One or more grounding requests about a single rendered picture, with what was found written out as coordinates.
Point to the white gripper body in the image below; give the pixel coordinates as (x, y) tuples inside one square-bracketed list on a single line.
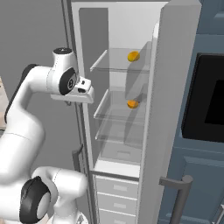
[(76, 97)]

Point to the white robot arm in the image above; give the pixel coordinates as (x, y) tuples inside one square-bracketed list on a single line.
[(20, 137)]

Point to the white fridge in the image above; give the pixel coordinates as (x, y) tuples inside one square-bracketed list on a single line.
[(122, 87)]

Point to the glass fridge shelf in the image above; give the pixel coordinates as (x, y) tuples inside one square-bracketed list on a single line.
[(122, 62), (122, 108), (121, 132)]

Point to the orange fruit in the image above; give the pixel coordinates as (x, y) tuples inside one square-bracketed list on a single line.
[(133, 104)]

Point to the grey fridge door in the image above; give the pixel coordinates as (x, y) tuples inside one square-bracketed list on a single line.
[(70, 29)]

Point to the yellow mango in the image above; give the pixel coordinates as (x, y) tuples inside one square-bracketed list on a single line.
[(133, 56)]

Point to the white fridge door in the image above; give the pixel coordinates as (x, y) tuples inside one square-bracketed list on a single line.
[(166, 116)]

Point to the white freezer drawer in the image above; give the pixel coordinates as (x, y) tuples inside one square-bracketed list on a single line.
[(115, 218), (118, 186), (116, 205)]

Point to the blue cupboard run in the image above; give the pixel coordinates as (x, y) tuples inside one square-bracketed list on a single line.
[(201, 163)]

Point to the black wall oven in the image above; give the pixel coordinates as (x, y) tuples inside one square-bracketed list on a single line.
[(205, 97)]

